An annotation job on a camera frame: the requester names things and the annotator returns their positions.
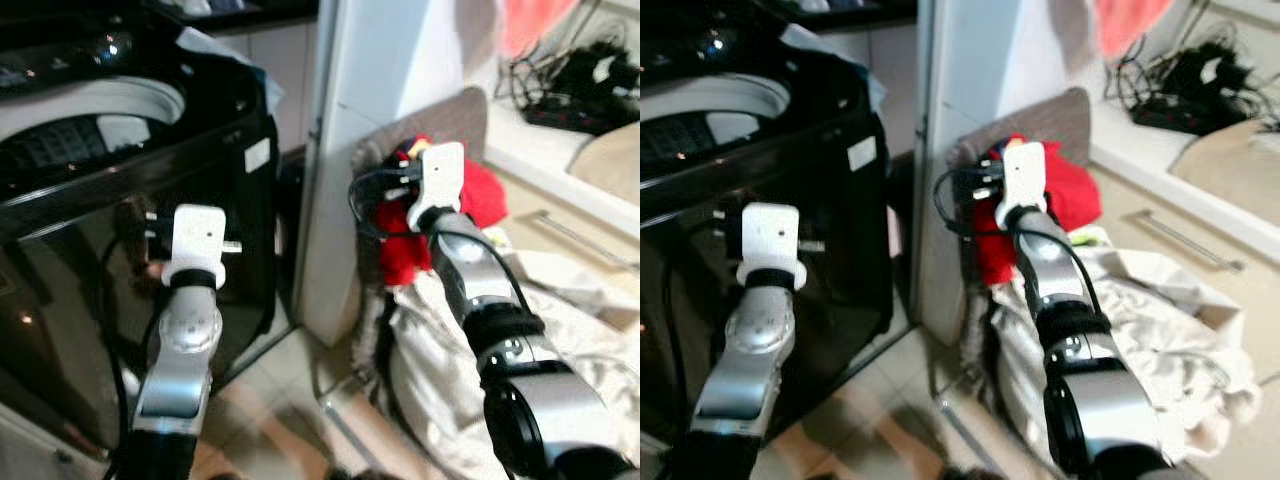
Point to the red garment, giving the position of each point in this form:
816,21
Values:
480,195
1072,195

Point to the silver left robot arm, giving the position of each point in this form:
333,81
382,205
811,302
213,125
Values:
755,340
185,335

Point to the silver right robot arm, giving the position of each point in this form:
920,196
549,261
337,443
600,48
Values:
545,400
1105,400

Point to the black top-loading washing machine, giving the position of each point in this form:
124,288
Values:
850,270
70,300

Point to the white cabinet side panel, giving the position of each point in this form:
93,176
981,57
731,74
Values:
945,130
345,120

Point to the grey-brown fabric laundry hamper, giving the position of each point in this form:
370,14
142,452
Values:
455,115
1065,112

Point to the white label sticker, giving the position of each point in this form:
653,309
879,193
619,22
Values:
862,152
258,155

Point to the beige drawer cabinet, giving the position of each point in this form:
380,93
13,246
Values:
540,165
1140,165

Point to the cream crumpled cloth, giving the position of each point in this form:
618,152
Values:
440,360
1190,340

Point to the pale blue-white cloth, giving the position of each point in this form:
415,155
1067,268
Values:
840,58
235,60

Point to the pink hanging cloth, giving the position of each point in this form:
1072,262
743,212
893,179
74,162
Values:
535,22
1130,22

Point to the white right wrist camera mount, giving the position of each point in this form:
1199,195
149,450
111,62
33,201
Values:
1022,178
440,180

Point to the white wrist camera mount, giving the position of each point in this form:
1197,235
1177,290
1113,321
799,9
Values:
197,235
772,240
440,180
1022,178

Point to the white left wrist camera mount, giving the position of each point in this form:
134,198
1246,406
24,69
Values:
197,235
772,240

